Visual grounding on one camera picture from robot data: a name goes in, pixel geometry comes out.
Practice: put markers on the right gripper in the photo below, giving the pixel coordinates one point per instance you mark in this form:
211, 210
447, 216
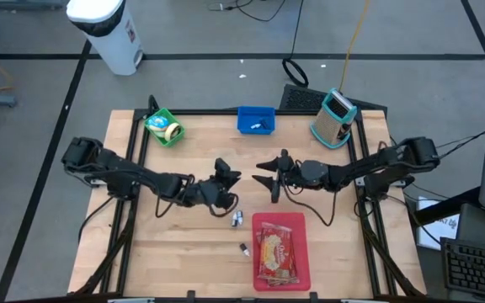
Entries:
286, 174

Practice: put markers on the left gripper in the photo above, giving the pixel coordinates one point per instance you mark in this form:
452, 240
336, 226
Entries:
209, 191

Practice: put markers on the red snack packet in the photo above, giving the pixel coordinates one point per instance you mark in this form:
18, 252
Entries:
276, 252

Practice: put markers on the chocolate iced toy donut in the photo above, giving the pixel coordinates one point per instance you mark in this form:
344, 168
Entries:
172, 132

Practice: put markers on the pale blue iced toy donut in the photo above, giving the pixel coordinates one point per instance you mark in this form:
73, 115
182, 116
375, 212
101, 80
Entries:
157, 131

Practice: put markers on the bright blue iced toy donut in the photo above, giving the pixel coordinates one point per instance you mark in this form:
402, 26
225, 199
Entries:
157, 122

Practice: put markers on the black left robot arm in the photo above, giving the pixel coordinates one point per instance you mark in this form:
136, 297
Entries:
120, 172

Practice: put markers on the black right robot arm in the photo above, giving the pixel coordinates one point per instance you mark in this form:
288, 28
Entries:
373, 166

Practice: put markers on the blue plastic bin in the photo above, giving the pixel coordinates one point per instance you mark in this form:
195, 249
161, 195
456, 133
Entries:
246, 115

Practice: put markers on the black perforated panel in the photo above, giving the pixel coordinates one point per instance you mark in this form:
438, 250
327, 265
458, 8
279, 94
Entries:
301, 99

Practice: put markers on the red plastic tray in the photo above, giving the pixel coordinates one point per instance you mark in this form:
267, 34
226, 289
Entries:
301, 252

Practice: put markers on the green plastic basket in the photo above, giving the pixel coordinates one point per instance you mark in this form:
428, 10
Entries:
161, 112

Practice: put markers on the black beam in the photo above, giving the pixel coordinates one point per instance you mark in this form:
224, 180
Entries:
444, 208

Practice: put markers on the white paper sheet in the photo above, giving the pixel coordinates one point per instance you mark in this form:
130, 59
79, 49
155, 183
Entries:
440, 229

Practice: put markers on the white trash bin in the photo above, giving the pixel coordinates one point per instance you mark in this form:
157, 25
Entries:
108, 38

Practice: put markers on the dark grey box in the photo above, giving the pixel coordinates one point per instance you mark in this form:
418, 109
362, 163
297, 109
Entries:
484, 223

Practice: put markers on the black keyboard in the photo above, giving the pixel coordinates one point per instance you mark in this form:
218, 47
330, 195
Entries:
478, 269

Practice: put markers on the black aluminium rig frame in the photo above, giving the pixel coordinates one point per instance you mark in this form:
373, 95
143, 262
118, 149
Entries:
209, 112

